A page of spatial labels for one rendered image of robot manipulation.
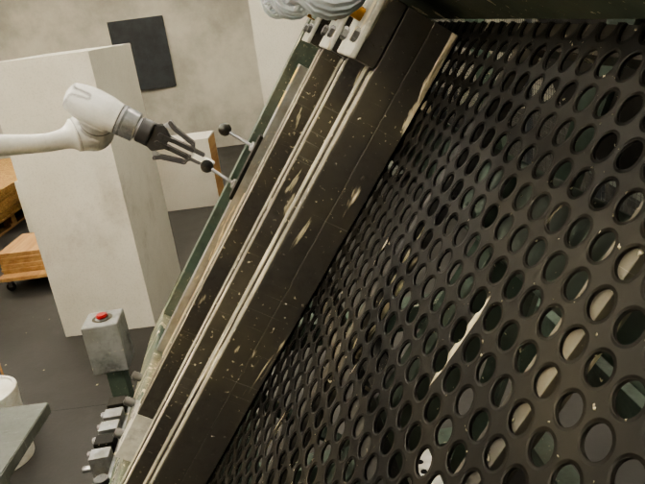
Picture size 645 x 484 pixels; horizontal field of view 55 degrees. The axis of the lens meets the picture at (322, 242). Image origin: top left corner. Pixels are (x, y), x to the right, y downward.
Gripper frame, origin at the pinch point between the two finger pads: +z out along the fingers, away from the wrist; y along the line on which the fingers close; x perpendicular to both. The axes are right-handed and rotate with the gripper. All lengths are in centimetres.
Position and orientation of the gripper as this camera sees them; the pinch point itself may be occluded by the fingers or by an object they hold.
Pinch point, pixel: (203, 159)
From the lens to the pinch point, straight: 189.0
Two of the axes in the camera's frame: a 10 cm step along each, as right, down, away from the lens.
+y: -4.7, 8.5, 2.4
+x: 1.3, 3.4, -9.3
